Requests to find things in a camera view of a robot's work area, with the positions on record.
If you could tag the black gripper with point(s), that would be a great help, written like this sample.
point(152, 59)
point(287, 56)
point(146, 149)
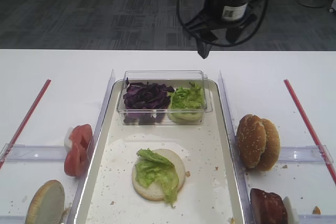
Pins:
point(235, 15)

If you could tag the green lettuce leaf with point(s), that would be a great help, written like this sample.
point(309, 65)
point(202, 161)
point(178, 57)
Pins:
point(155, 171)

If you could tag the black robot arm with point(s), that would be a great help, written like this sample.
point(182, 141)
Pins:
point(234, 16)

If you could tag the green lettuce pile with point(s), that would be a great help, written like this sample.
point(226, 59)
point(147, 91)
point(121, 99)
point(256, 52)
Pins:
point(187, 100)

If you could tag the upper tomato slice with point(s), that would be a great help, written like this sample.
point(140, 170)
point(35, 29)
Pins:
point(81, 135)

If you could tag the tomato slice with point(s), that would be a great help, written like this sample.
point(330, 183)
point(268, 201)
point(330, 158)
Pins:
point(81, 135)
point(75, 162)

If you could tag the brown meat patty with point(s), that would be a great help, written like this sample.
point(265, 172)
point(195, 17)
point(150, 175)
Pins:
point(267, 207)

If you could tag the lower tomato slice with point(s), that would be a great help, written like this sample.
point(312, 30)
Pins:
point(75, 162)

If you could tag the right long clear divider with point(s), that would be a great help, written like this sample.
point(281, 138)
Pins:
point(239, 170)

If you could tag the long clear divider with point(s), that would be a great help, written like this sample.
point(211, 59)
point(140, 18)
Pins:
point(102, 113)
point(239, 170)

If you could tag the clear plastic salad container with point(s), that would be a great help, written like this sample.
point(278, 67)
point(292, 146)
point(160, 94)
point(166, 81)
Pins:
point(174, 78)

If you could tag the purple cabbage pile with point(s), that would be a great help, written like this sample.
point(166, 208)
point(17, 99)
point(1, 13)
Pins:
point(146, 96)

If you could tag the right red tape strip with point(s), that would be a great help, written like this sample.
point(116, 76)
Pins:
point(307, 121)

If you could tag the red tape strip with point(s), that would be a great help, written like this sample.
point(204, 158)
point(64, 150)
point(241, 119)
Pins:
point(24, 121)
point(307, 121)

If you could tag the front sesame bun top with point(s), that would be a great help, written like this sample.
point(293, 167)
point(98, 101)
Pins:
point(251, 140)

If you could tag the sesame bun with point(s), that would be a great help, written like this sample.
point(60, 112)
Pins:
point(272, 149)
point(251, 140)

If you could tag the white metal tray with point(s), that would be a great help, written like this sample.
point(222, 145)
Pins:
point(209, 193)

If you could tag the rear sesame bun top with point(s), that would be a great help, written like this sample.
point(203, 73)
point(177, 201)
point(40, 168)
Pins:
point(272, 149)

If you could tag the right clear cross divider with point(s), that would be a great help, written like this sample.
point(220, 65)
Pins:
point(314, 154)

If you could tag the clear cross divider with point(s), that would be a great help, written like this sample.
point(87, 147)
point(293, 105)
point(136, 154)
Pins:
point(314, 154)
point(33, 153)

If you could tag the bottom bun on tray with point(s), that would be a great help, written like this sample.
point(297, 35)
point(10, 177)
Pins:
point(178, 166)

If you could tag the white holder block left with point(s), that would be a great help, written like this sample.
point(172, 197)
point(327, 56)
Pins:
point(67, 140)

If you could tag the white holder block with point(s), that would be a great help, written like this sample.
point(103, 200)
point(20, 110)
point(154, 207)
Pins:
point(67, 140)
point(292, 214)

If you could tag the white holder block right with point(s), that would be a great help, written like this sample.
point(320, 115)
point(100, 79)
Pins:
point(292, 214)

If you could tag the left red tape strip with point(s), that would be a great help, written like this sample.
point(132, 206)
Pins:
point(24, 121)

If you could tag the left long clear divider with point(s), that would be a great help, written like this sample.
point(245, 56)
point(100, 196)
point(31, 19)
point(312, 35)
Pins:
point(102, 113)

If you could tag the left clear cross divider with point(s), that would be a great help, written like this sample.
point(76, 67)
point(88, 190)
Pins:
point(33, 153)

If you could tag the bun half lower left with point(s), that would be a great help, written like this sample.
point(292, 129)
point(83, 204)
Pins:
point(47, 205)

